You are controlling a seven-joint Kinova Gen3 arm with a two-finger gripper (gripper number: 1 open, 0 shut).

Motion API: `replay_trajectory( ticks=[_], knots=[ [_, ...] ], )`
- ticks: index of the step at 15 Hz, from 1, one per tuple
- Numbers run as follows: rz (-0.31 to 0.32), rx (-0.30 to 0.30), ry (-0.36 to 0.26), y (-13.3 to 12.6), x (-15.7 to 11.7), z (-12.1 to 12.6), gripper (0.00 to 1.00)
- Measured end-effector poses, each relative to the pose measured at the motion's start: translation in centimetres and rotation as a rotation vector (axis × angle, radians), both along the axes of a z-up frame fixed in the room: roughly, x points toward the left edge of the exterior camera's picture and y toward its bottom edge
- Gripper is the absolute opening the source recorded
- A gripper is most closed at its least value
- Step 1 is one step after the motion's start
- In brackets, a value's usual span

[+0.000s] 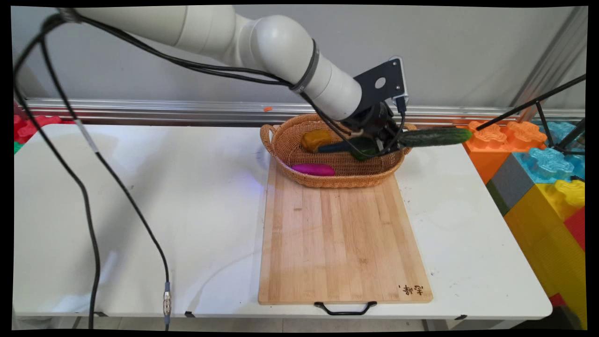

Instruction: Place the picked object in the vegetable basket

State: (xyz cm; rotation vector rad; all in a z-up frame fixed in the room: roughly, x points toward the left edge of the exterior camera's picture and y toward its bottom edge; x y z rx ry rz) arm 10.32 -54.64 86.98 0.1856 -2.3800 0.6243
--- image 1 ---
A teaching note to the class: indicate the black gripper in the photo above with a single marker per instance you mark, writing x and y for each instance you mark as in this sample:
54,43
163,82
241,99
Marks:
372,122

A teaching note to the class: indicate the dark green cucumber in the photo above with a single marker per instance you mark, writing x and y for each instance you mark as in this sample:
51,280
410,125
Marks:
435,137

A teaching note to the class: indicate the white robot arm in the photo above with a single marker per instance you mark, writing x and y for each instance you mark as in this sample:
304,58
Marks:
276,42

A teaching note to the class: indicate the green bell pepper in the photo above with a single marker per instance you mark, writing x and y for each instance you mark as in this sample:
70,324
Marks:
364,154

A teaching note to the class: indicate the dark teal long vegetable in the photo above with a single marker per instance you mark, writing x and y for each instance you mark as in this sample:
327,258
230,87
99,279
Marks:
334,146

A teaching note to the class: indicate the woven wicker basket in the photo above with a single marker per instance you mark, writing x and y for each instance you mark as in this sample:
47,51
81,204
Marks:
341,180

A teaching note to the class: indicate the yellow bell pepper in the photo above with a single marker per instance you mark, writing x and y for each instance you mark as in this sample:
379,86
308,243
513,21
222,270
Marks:
316,140

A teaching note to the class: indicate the purple eggplant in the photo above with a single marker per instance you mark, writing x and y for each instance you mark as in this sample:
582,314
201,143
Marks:
313,169

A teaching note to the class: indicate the orange foam block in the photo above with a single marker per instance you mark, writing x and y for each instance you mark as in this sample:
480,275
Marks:
486,159

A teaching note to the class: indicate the bamboo cutting board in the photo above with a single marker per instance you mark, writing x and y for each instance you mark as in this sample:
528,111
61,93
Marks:
341,243

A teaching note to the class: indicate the grey foam block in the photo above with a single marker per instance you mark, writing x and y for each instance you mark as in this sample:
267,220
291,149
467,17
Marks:
510,185

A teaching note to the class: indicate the black tripod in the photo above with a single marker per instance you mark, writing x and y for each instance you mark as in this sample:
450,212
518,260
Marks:
529,102

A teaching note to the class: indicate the blue foam block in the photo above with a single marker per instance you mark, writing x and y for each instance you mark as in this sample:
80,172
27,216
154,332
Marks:
552,161
561,131

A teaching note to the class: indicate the small red foam block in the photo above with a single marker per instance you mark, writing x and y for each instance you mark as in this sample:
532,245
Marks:
576,227

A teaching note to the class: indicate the red foam puzzle block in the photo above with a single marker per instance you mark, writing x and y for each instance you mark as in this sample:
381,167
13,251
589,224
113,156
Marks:
32,127

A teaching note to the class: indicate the green foam block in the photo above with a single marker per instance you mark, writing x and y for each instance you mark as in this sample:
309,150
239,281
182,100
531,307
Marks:
18,147

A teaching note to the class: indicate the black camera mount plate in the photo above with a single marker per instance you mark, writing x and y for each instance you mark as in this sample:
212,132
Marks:
379,84

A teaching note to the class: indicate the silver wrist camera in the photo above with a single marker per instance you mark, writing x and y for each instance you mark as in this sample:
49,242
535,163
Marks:
405,84

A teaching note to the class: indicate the aluminium rail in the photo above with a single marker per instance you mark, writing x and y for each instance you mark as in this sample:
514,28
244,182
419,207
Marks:
140,112

